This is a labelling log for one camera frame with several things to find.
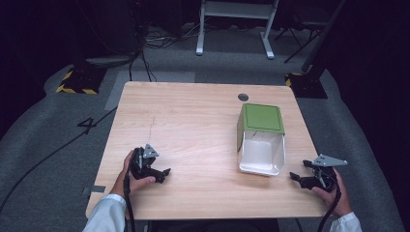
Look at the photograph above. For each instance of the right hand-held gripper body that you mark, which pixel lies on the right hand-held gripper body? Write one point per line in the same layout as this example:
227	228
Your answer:
326	179

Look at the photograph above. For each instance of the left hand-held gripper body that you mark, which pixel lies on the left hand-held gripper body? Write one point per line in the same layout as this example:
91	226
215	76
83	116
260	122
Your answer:
140	164

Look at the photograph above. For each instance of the green and white box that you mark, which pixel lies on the green and white box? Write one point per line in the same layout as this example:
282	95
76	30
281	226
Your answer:
261	141

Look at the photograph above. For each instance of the person's left hand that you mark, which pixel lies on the person's left hand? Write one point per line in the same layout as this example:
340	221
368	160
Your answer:
129	185

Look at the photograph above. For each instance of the person's right hand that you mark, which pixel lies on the person's right hand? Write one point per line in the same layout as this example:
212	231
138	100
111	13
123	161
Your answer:
338	199

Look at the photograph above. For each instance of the grey tape piece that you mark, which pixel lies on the grey tape piece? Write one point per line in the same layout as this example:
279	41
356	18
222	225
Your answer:
96	189

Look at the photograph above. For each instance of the person's dark clothing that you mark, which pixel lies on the person's dark clothing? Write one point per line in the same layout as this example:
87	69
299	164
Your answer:
214	225

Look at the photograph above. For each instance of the black yellow striped stand base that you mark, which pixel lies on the black yellow striped stand base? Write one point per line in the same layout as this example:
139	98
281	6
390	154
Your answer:
80	80
306	85

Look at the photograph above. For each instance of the black tripod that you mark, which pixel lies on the black tripod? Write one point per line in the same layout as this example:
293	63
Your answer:
301	35

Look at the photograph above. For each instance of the dark slanted stand pole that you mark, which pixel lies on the dark slanted stand pole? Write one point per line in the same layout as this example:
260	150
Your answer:
322	35

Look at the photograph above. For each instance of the white metal stand frame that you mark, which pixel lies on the white metal stand frame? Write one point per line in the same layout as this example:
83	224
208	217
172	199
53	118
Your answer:
235	11

